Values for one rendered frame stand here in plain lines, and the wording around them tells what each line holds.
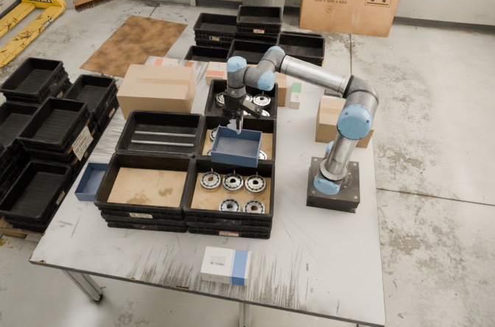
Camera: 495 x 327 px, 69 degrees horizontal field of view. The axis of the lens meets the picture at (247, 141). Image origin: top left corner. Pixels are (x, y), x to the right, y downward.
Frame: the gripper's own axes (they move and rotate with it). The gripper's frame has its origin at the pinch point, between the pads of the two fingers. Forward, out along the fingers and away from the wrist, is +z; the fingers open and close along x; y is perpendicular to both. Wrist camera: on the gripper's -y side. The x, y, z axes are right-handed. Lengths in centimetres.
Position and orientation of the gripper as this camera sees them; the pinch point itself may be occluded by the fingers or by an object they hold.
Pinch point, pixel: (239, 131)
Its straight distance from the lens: 162.4
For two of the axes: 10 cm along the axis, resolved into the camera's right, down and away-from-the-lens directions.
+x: -2.0, 6.4, -7.4
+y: -9.8, -1.6, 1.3
